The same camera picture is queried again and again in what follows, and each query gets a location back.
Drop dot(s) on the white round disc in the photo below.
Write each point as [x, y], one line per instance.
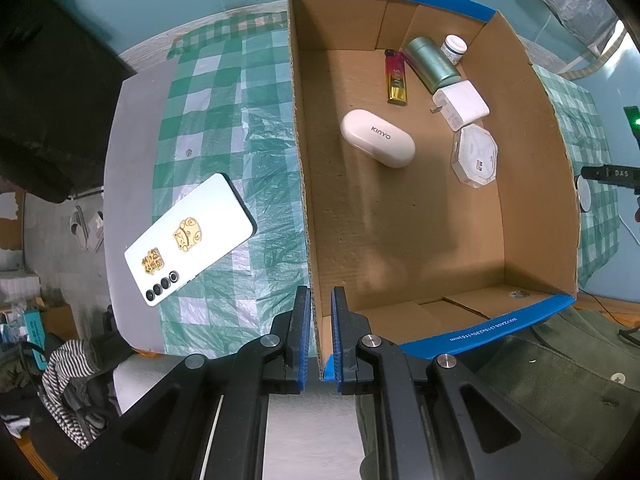
[584, 195]

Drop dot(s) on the teal box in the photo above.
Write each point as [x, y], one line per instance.
[34, 332]

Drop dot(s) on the white octagonal box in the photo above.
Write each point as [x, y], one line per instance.
[475, 157]

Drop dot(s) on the white smartphone with gold stickers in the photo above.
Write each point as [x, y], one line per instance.
[200, 230]

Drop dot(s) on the green metal canister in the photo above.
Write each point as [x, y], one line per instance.
[432, 62]

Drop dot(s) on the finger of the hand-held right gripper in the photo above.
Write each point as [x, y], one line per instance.
[612, 174]

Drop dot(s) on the small white bottle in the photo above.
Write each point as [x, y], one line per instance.
[454, 49]

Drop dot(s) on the small brown cardboard box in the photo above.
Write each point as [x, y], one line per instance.
[60, 322]

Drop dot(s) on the white earbuds case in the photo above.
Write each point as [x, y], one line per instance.
[377, 137]

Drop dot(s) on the striped cloth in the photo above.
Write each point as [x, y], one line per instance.
[65, 365]

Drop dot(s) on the green checkered tablecloth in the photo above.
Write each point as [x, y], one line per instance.
[215, 105]

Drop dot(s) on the white slipper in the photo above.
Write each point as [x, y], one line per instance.
[95, 232]
[78, 222]

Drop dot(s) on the olive green cloth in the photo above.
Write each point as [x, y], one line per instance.
[575, 400]

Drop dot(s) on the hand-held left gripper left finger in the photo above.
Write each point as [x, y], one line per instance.
[304, 350]

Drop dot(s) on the red and gold lighter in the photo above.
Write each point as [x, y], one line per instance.
[396, 77]

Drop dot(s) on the blue-rimmed cardboard box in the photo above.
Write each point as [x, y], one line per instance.
[400, 225]

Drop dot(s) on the white charger plug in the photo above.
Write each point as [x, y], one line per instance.
[462, 102]

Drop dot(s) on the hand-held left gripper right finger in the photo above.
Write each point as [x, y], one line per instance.
[338, 350]

